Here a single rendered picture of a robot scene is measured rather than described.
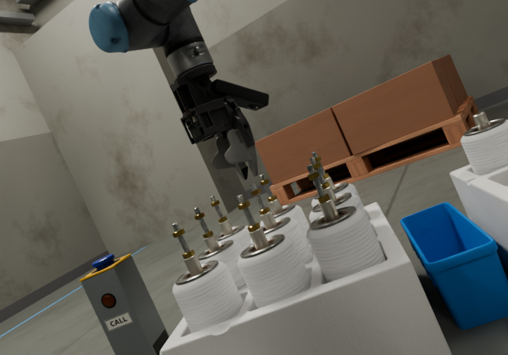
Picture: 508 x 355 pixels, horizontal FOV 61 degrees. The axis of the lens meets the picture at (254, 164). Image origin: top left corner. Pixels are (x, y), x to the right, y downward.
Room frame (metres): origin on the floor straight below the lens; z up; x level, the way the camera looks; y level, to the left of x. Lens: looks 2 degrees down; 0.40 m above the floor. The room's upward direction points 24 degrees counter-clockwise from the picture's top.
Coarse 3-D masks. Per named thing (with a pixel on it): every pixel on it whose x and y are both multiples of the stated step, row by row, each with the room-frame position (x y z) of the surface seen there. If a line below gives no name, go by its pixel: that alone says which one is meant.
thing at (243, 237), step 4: (244, 228) 0.92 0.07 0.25; (240, 232) 0.90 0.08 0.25; (244, 232) 0.90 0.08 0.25; (248, 232) 0.91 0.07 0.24; (232, 236) 0.89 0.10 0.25; (236, 236) 0.89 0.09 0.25; (240, 236) 0.89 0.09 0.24; (244, 236) 0.90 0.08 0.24; (248, 236) 0.90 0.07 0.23; (224, 240) 0.89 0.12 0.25; (236, 240) 0.89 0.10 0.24; (240, 240) 0.89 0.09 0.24; (244, 240) 0.89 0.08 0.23; (248, 240) 0.90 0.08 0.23; (240, 244) 0.89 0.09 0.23; (244, 244) 0.89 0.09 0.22; (248, 244) 0.90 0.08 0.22; (244, 248) 0.89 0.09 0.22
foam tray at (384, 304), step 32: (384, 224) 0.76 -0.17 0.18; (320, 288) 0.61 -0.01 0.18; (352, 288) 0.58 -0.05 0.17; (384, 288) 0.57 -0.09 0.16; (416, 288) 0.57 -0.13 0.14; (256, 320) 0.61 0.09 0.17; (288, 320) 0.60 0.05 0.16; (320, 320) 0.59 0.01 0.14; (352, 320) 0.58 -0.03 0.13; (384, 320) 0.58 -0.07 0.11; (416, 320) 0.57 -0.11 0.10; (160, 352) 0.64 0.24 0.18; (192, 352) 0.63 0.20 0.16; (224, 352) 0.62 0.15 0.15; (256, 352) 0.61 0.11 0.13; (288, 352) 0.60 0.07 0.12; (320, 352) 0.60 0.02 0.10; (352, 352) 0.59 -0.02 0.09; (384, 352) 0.58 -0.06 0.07; (416, 352) 0.57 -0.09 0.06; (448, 352) 0.56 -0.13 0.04
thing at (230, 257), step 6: (234, 246) 0.79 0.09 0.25; (240, 246) 0.82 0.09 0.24; (222, 252) 0.78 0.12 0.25; (228, 252) 0.78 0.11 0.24; (234, 252) 0.79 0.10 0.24; (240, 252) 0.80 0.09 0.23; (210, 258) 0.77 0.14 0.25; (216, 258) 0.77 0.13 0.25; (222, 258) 0.77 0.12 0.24; (228, 258) 0.77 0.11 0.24; (234, 258) 0.78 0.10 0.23; (228, 264) 0.77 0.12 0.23; (234, 264) 0.78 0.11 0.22; (234, 270) 0.77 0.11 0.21; (234, 276) 0.77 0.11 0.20; (240, 276) 0.78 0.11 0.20; (234, 282) 0.77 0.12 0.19; (240, 282) 0.78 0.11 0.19; (240, 288) 0.77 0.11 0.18
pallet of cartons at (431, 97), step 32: (448, 64) 2.50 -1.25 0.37; (384, 96) 2.17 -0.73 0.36; (416, 96) 2.10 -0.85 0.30; (448, 96) 2.12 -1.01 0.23; (288, 128) 2.49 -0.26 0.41; (320, 128) 2.39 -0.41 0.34; (352, 128) 2.28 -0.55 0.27; (384, 128) 2.20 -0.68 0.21; (416, 128) 2.13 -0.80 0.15; (448, 128) 2.05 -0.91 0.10; (288, 160) 2.53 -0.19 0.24; (352, 160) 2.33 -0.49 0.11; (384, 160) 2.57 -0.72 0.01; (416, 160) 2.16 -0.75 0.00; (288, 192) 2.61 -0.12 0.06
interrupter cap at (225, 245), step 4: (228, 240) 0.84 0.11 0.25; (232, 240) 0.82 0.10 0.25; (220, 244) 0.84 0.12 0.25; (224, 244) 0.83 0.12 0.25; (228, 244) 0.81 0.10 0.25; (232, 244) 0.80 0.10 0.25; (224, 248) 0.78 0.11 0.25; (204, 252) 0.83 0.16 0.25; (208, 252) 0.83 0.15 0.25; (216, 252) 0.78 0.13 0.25; (200, 256) 0.81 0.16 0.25; (204, 256) 0.80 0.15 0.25; (208, 256) 0.78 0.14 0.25; (200, 260) 0.79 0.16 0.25
